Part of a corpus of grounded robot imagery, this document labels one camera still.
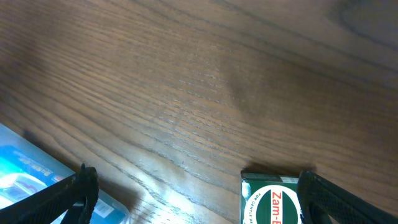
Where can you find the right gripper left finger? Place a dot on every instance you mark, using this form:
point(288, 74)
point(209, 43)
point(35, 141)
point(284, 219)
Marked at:
point(75, 196)

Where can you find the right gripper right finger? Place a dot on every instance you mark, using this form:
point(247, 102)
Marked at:
point(322, 201)

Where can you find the green Zam-Buk box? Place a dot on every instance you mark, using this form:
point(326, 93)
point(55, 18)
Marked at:
point(269, 199)

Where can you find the clear plastic container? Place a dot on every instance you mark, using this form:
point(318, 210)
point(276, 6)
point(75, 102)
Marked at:
point(18, 146)

